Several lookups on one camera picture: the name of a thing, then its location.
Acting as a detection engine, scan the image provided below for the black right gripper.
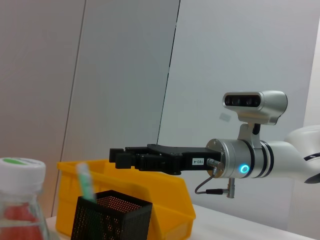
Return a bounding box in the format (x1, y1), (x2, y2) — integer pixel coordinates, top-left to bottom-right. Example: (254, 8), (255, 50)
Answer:
(109, 144), (222, 175)

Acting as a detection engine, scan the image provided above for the green utility knife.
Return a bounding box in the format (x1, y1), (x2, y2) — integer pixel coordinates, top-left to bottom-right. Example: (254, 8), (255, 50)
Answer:
(76, 162), (97, 202)

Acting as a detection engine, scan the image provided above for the clear green-label water bottle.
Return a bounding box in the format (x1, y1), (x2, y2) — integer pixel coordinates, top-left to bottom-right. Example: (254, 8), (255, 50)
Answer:
(0, 157), (51, 240)

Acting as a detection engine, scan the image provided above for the silver right arm elbow plug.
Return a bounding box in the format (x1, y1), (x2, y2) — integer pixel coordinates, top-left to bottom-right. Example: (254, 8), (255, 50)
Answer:
(226, 177), (237, 199)

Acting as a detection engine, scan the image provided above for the black mesh pen holder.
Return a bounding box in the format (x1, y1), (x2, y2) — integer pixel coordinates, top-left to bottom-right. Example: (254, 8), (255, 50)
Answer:
(70, 189), (153, 240)

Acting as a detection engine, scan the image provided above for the yellow plastic storage bin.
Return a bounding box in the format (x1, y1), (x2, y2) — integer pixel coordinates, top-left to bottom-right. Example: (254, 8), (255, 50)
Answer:
(56, 159), (197, 237)

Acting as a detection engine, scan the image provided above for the silver right gripper connector stud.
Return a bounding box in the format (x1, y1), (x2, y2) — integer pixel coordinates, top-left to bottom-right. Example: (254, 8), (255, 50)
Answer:
(206, 157), (225, 176)

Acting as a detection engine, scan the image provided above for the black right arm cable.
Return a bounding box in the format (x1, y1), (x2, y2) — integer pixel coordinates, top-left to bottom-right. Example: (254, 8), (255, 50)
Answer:
(194, 174), (230, 195)

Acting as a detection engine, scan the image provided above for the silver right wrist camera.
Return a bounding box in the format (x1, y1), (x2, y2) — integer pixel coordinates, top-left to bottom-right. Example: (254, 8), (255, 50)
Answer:
(222, 90), (288, 148)

